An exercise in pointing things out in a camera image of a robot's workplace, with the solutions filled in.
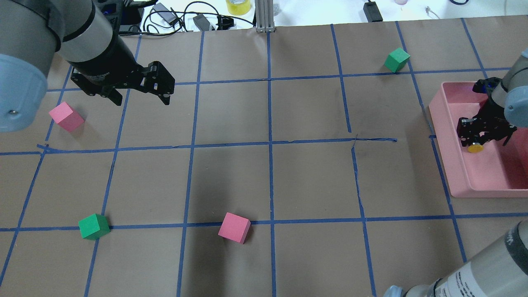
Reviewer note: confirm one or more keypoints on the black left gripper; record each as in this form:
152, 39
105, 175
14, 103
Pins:
108, 59

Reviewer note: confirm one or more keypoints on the pink cube centre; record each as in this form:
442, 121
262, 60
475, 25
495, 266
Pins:
234, 228

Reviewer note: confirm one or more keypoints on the pink plastic bin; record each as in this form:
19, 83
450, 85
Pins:
497, 171

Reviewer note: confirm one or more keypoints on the yellow push button switch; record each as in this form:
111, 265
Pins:
475, 148

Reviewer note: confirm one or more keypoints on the pink cube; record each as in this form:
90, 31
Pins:
234, 228
66, 117

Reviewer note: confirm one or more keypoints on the aluminium frame post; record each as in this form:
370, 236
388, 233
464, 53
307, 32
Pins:
264, 16

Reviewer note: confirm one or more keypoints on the pink cube far left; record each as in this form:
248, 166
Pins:
66, 117

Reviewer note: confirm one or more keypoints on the black power adapter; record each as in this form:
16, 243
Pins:
372, 12

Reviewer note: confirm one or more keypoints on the green cube near bin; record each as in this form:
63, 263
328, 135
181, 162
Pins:
396, 60

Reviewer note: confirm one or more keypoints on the green cube near base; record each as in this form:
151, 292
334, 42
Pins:
93, 227

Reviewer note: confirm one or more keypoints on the yellow tape roll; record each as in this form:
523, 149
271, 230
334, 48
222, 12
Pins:
238, 7

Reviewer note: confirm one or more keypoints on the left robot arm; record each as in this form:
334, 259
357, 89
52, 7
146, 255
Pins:
34, 31

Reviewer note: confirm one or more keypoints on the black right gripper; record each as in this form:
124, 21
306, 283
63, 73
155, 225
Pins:
491, 112

